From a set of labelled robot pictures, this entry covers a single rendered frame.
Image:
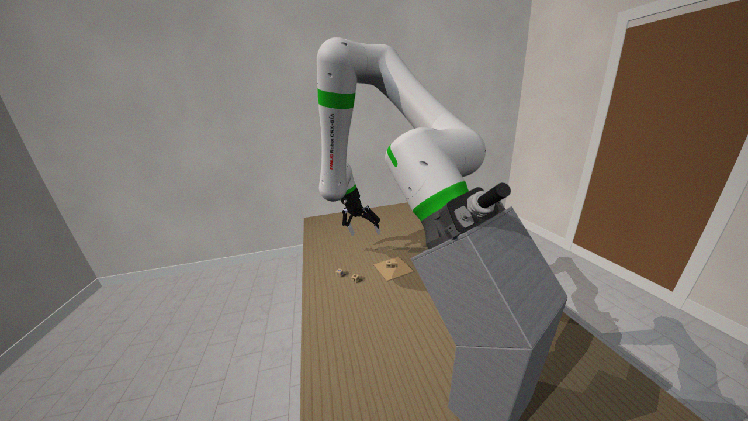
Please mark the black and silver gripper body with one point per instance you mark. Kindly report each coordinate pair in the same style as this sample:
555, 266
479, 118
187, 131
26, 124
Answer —
354, 207

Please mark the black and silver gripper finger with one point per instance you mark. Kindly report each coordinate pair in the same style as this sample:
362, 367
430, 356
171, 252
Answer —
370, 216
347, 223

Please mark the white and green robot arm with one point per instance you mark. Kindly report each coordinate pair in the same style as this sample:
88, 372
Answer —
425, 162

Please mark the tan square mat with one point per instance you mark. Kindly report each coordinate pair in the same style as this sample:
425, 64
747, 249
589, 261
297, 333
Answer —
399, 268

